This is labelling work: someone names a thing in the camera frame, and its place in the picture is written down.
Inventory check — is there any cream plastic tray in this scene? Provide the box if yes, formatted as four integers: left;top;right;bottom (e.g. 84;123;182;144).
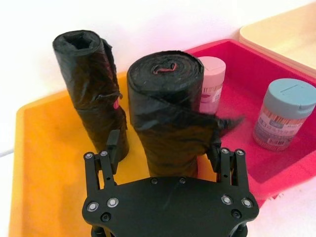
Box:
238;1;316;80

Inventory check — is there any grey-blue-lidded toothpick jar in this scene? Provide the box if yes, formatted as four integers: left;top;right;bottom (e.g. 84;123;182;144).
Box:
252;78;316;152

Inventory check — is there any pink-lidded toothpick jar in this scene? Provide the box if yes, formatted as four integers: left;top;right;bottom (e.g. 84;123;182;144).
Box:
197;56;227;116

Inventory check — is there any orange plastic tray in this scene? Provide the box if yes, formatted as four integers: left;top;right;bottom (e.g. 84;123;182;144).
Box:
8;71;218;237

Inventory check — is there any black bag roll, hollow core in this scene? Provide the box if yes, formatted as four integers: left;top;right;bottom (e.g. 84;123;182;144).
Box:
52;30;130;162

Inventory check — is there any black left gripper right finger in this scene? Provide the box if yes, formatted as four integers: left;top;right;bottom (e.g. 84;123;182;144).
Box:
206;134;249;189

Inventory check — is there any black bag roll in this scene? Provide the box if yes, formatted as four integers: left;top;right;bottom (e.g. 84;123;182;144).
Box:
126;50;246;179
52;30;130;162

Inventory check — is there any pink plastic tray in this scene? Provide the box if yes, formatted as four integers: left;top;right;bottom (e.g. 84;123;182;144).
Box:
184;39;316;206

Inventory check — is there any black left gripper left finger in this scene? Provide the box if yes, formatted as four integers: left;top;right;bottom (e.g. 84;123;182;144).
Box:
83;129;121;191

